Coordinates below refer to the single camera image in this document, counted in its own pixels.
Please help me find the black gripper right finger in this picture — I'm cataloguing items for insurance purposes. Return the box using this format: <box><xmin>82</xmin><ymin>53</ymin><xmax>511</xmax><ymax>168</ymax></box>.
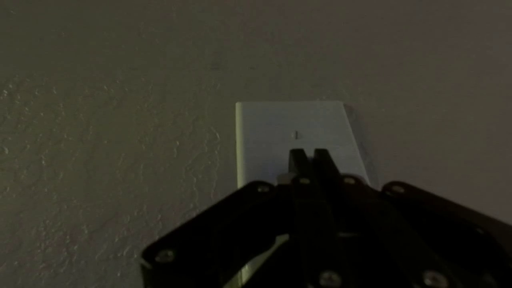
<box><xmin>311</xmin><ymin>147</ymin><xmax>512</xmax><ymax>288</ymax></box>

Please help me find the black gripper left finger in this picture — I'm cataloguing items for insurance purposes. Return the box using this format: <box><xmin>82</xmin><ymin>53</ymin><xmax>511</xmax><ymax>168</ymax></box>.
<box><xmin>140</xmin><ymin>147</ymin><xmax>325</xmax><ymax>288</ymax></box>

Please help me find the white light switch plate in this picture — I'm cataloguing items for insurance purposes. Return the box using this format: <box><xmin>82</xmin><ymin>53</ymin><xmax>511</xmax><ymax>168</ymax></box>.
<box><xmin>234</xmin><ymin>101</ymin><xmax>373</xmax><ymax>288</ymax></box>

